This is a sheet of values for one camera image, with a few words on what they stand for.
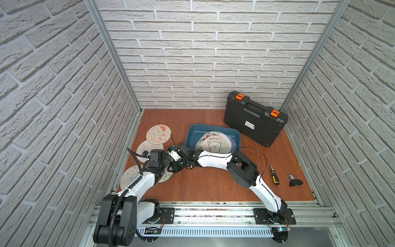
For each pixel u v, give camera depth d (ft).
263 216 2.43
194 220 2.39
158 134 3.46
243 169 1.88
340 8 2.28
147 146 3.29
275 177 2.79
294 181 2.80
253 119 2.90
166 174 2.85
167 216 2.46
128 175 2.85
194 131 3.39
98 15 2.38
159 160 2.29
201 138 3.36
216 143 3.20
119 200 1.37
